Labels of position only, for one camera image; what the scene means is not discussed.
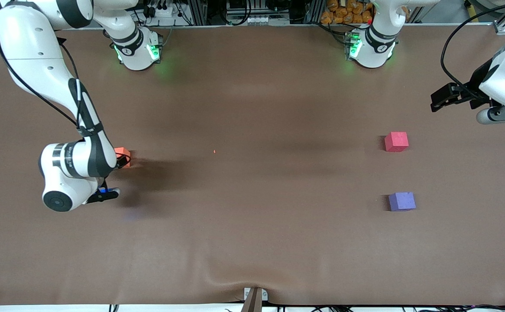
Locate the orange foam block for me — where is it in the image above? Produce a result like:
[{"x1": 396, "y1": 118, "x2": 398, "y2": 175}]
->
[{"x1": 114, "y1": 147, "x2": 131, "y2": 169}]

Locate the red foam block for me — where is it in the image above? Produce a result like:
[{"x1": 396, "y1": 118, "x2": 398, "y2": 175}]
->
[{"x1": 385, "y1": 132, "x2": 409, "y2": 153}]

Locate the purple foam block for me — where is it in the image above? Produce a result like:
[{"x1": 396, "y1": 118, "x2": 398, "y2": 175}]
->
[{"x1": 388, "y1": 192, "x2": 417, "y2": 212}]

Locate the pile of orange objects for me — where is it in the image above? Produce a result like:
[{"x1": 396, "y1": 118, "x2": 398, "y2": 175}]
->
[{"x1": 320, "y1": 0, "x2": 374, "y2": 25}]

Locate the white terminal strip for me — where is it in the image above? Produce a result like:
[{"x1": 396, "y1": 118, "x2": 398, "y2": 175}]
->
[{"x1": 232, "y1": 16, "x2": 271, "y2": 25}]

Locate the large smooth table mat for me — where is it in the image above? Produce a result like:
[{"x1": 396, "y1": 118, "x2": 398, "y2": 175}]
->
[{"x1": 0, "y1": 25, "x2": 505, "y2": 306}]

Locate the white power strip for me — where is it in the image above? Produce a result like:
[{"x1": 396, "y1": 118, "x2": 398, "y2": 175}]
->
[{"x1": 148, "y1": 3, "x2": 174, "y2": 19}]

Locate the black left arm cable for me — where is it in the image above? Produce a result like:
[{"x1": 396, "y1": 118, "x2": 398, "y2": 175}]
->
[{"x1": 440, "y1": 0, "x2": 505, "y2": 98}]

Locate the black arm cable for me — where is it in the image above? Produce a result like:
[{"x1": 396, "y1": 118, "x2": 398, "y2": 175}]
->
[
  {"x1": 0, "y1": 37, "x2": 132, "y2": 170},
  {"x1": 440, "y1": 0, "x2": 505, "y2": 98}
]

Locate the aluminium frame post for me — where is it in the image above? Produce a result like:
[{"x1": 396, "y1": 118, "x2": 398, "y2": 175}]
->
[{"x1": 188, "y1": 0, "x2": 208, "y2": 26}]

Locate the metal clamp bracket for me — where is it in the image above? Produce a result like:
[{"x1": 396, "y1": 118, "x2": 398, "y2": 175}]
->
[{"x1": 242, "y1": 287, "x2": 269, "y2": 312}]

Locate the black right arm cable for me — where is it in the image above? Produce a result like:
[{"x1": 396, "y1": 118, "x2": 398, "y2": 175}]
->
[{"x1": 0, "y1": 37, "x2": 132, "y2": 170}]

